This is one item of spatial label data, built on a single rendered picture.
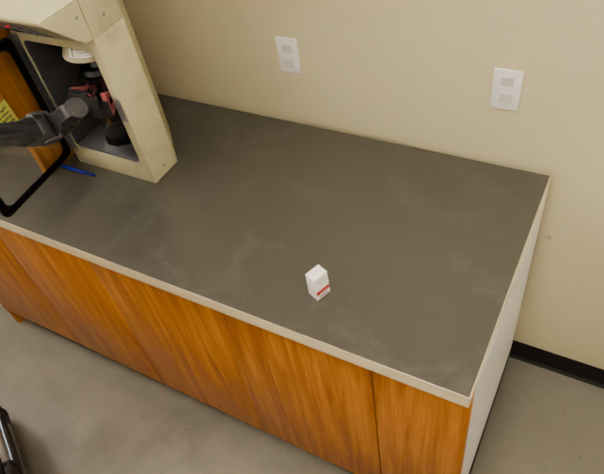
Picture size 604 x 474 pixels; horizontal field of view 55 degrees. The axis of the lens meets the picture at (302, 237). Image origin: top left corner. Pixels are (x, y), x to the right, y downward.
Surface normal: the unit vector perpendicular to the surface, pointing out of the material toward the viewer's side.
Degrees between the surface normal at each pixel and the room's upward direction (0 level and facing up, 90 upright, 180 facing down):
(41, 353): 0
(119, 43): 90
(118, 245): 0
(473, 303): 0
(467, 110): 90
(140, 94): 90
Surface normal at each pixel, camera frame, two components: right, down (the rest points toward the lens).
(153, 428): -0.14, -0.67
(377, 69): -0.47, 0.69
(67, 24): 0.87, 0.26
